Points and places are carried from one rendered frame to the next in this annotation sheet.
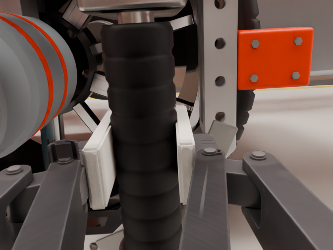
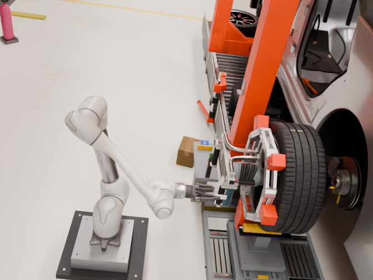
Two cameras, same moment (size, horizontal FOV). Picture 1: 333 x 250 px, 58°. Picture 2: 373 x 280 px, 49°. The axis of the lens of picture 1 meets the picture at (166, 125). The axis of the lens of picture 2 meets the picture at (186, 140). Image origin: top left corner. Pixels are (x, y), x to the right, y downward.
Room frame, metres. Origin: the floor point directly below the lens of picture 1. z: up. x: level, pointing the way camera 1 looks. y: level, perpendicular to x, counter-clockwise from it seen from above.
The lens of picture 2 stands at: (-0.31, -1.60, 2.42)
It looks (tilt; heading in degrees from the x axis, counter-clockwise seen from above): 37 degrees down; 82
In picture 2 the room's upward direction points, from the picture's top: 10 degrees clockwise
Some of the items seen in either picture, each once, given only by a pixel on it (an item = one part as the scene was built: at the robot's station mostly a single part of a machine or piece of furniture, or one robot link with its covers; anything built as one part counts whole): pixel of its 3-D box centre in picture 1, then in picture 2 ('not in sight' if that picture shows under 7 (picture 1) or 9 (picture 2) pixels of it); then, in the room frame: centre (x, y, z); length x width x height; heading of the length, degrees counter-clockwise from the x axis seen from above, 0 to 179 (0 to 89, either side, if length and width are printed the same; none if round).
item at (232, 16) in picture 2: not in sight; (236, 25); (0.84, 3.78, 0.39); 0.66 x 0.66 x 0.24
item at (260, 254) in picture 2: not in sight; (262, 234); (0.56, 0.18, 0.32); 0.40 x 0.30 x 0.28; 90
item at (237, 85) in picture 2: not in sight; (262, 104); (0.84, 1.77, 0.39); 0.66 x 0.66 x 0.24
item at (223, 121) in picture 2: not in sight; (219, 99); (0.44, 1.95, 0.28); 2.47 x 0.09 x 0.22; 90
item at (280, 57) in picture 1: (265, 57); (267, 214); (0.40, -0.13, 0.85); 0.09 x 0.08 x 0.07; 90
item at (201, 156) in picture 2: not in sight; (205, 160); (0.18, 0.76, 0.44); 0.43 x 0.17 x 0.03; 90
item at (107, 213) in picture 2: not in sight; (106, 214); (-0.48, 0.04, 0.56); 0.18 x 0.16 x 0.22; 81
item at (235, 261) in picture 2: not in sight; (255, 250); (0.56, 0.18, 0.13); 0.50 x 0.36 x 0.10; 90
